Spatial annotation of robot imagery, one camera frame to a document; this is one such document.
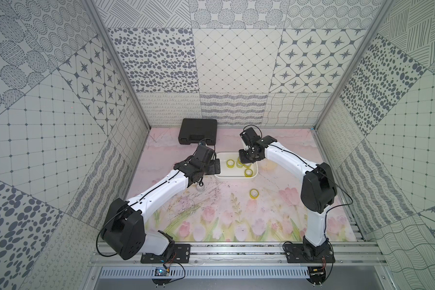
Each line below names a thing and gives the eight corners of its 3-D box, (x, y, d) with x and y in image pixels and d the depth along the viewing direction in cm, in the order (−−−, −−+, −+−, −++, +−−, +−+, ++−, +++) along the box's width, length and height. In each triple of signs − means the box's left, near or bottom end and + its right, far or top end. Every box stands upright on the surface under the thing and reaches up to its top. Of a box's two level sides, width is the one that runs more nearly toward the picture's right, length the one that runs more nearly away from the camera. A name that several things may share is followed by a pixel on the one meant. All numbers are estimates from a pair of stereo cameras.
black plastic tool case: (179, 145, 112) (178, 140, 109) (184, 123, 125) (182, 118, 122) (216, 145, 113) (216, 140, 109) (217, 123, 125) (217, 118, 122)
